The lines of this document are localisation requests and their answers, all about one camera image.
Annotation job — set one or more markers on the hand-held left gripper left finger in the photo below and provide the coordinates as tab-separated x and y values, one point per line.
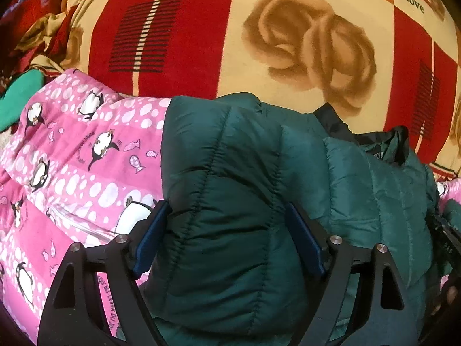
149	239

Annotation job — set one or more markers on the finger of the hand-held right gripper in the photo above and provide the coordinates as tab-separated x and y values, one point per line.
446	238

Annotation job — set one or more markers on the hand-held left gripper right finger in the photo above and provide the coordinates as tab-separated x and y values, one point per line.
306	239

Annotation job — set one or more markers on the dark green puffer jacket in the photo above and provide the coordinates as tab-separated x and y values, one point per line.
230	202

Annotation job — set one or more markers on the person's right hand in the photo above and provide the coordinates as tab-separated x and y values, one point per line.
450	295

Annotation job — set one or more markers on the pink penguin print blanket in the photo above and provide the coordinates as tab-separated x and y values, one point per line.
65	173

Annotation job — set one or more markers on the teal green cloth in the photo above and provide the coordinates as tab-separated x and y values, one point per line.
16	97

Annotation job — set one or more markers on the red cream rose print blanket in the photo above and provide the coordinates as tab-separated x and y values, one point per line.
288	32

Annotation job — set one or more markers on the red cloth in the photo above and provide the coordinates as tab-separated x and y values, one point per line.
25	10

